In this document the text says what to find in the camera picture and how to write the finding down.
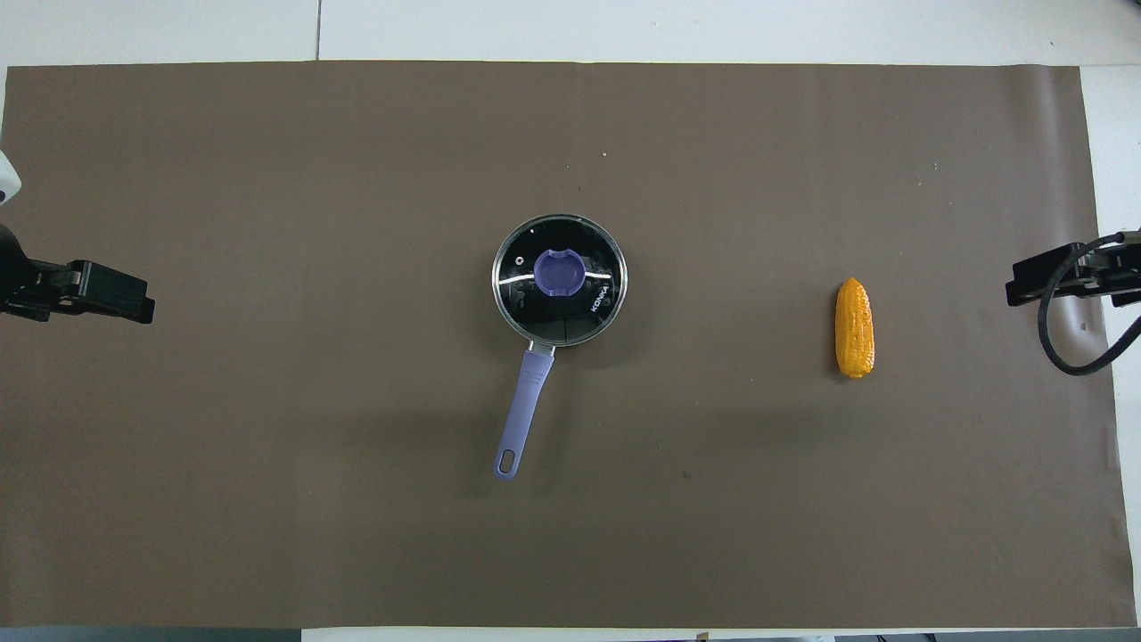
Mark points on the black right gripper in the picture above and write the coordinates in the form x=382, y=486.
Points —
x=1114, y=267

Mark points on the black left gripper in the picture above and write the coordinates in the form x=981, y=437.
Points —
x=27, y=276

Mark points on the yellow toy corn cob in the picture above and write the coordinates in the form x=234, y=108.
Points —
x=855, y=330

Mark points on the glass lid purple knob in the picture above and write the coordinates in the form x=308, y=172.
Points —
x=559, y=272

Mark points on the brown table mat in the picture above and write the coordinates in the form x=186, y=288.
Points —
x=357, y=446

